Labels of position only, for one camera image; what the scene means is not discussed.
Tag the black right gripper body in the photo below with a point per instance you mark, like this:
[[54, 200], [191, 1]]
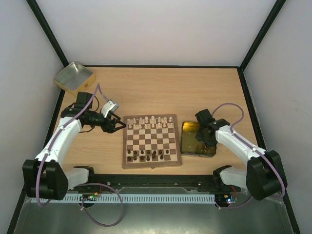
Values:
[[206, 137]]

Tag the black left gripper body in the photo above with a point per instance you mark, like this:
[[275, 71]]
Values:
[[105, 127]]

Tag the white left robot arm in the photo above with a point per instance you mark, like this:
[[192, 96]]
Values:
[[44, 177]]

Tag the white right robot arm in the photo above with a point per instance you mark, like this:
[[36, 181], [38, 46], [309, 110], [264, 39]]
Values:
[[264, 175]]

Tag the wooden chess board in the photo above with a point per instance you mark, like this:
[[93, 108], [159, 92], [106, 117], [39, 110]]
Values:
[[145, 139]]

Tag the yellow tin tray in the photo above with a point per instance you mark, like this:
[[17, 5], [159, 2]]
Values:
[[190, 145]]

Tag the gold tin box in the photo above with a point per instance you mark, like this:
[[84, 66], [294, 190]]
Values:
[[74, 78]]

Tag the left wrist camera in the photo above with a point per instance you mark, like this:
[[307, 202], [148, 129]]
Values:
[[110, 106]]

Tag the black enclosure frame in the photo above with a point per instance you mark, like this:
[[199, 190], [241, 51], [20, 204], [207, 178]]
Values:
[[256, 127]]

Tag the white slotted cable duct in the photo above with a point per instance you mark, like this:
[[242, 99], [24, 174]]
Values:
[[152, 199]]

